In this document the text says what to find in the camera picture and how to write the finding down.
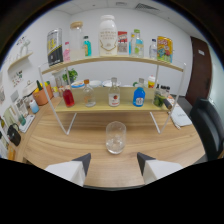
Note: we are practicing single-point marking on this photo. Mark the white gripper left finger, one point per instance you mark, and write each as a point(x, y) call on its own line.
point(68, 170)

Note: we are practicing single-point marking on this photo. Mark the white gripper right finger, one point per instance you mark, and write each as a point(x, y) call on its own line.
point(158, 168)

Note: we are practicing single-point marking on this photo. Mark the glass jar with limes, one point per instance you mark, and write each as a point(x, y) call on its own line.
point(158, 99)

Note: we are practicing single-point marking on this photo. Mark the clear bottle with white cap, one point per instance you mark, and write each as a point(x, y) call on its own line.
point(114, 96)

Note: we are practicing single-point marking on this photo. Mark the black silver soda water can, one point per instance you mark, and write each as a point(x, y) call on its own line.
point(54, 48)

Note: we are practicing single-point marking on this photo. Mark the small teal cup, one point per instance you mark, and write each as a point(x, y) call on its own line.
point(22, 120)

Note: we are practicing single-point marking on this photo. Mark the white ceramic cup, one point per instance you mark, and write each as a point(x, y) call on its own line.
point(95, 83)

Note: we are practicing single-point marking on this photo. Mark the clear drinking glass with ice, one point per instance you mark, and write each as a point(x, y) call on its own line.
point(115, 138)

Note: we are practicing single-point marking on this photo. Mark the white cloth bag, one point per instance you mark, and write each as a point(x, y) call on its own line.
point(180, 116)

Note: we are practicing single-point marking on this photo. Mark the white kitchen scale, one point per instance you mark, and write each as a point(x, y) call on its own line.
point(27, 124)

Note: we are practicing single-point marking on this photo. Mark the black chair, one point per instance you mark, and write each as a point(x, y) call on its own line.
point(208, 128)

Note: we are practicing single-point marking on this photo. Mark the black kettle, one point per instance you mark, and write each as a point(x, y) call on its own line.
point(14, 135)

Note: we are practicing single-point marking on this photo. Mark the light blue small container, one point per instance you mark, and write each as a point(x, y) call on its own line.
point(34, 107)

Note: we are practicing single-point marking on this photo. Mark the red liquid glass bottle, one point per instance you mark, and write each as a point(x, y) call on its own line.
point(68, 98)

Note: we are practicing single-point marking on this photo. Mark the blue liquid glass bottle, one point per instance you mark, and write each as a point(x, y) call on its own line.
point(139, 96)

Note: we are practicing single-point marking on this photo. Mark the clear bottle with orange cap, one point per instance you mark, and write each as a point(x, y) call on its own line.
point(89, 96)

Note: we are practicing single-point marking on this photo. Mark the two-tier wooden shelf rack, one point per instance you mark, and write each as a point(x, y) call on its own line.
point(100, 100)

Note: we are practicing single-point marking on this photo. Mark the orange storage basket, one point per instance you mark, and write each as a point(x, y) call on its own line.
point(42, 96)

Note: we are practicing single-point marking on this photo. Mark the blue printed paper tub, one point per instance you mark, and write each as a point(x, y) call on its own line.
point(77, 84)

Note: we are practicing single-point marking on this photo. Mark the green potted plant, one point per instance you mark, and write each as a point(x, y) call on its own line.
point(70, 75)

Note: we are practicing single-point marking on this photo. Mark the patterned bowl with white content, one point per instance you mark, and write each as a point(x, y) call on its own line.
point(106, 82)

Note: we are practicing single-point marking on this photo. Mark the small pink bottle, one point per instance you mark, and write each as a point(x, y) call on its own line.
point(66, 53)

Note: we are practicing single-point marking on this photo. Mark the clear bottle with blue cap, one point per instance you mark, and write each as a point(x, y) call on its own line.
point(153, 50)

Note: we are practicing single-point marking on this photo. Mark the yellow printed snack can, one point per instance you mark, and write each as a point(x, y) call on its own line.
point(164, 49)

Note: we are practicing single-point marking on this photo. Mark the small teal liquid bottle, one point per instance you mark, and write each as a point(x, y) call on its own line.
point(87, 48)

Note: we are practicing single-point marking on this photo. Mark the blue bottle with yellow cap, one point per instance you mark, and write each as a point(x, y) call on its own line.
point(131, 45)

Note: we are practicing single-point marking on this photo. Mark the white green shelf ornament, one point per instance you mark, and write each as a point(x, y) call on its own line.
point(25, 48)

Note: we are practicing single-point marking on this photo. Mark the large white milk bottle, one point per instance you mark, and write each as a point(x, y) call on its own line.
point(108, 38)

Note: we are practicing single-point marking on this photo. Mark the ceiling air vent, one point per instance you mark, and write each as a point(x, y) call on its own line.
point(146, 7)

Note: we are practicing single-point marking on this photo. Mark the wooden wall shelf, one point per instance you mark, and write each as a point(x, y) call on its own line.
point(20, 60)

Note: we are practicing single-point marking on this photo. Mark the red white wall poster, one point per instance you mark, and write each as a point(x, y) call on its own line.
point(122, 41)

